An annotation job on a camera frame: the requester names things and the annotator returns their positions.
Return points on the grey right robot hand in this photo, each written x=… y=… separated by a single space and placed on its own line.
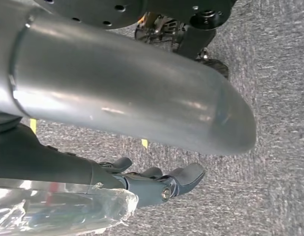
x=130 y=91

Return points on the clear plastic wrap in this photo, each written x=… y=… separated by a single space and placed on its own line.
x=68 y=211

